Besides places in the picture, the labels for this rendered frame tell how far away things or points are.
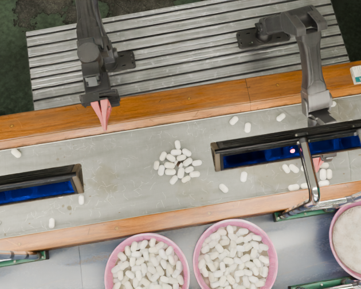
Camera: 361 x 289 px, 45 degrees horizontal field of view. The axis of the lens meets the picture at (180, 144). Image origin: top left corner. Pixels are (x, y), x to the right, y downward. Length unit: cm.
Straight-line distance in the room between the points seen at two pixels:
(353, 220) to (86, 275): 90
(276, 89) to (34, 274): 103
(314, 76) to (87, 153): 78
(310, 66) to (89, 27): 64
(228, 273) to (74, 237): 51
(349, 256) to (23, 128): 117
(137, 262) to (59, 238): 26
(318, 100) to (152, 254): 71
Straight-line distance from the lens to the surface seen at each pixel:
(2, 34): 270
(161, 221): 143
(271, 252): 146
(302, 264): 156
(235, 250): 145
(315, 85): 136
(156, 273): 144
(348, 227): 155
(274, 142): 113
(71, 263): 156
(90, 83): 112
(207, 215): 143
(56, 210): 151
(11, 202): 122
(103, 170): 150
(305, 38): 132
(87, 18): 129
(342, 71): 166
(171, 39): 172
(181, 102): 151
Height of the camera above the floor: 218
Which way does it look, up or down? 75 degrees down
